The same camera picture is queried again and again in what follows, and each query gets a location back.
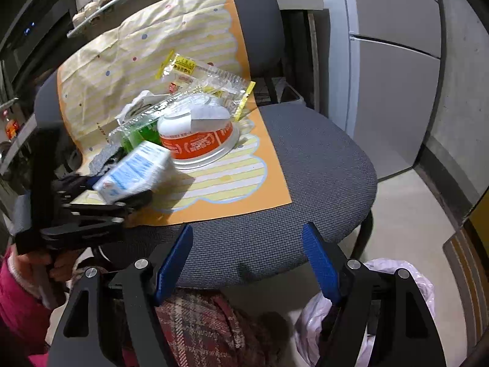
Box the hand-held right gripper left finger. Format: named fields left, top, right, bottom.
left=46, top=222, right=194, bottom=367

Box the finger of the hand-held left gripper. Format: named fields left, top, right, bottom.
left=15, top=189, right=154, bottom=255
left=53, top=174, right=103, bottom=201

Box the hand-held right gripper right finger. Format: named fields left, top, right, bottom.
left=301, top=222, right=447, bottom=367

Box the grey felt piece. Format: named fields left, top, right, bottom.
left=89, top=143, right=123, bottom=176

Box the white and blue milk carton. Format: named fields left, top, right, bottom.
left=93, top=140, right=172, bottom=204

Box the white plastic bag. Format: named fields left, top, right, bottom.
left=294, top=258, right=436, bottom=367

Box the green plastic bottle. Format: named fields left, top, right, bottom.
left=120, top=120, right=161, bottom=154

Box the white tissue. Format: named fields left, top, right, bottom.
left=115, top=90, right=163, bottom=122

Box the clear plastic packaging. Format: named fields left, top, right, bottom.
left=109, top=94, right=199, bottom=139

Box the orange instant noodle bowl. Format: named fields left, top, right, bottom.
left=156, top=112, right=241, bottom=171

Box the yellow label wrapper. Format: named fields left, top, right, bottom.
left=158, top=51, right=200, bottom=85

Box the clear wrapper with yellow edge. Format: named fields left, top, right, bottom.
left=191, top=65, right=256, bottom=124

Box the person's left hand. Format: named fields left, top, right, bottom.
left=48, top=250, right=77, bottom=285

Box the person's plaid clothing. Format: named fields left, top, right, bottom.
left=122, top=287, right=292, bottom=367

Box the grey office chair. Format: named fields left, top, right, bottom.
left=34, top=0, right=379, bottom=289

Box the striped brown rug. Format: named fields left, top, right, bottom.
left=443, top=225, right=489, bottom=338

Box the black microwave oven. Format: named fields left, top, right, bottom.
left=0, top=0, right=77, bottom=93

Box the yellow striped orange mat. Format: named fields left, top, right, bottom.
left=57, top=0, right=293, bottom=226

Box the yellow door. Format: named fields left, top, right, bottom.
left=469, top=189, right=489, bottom=249

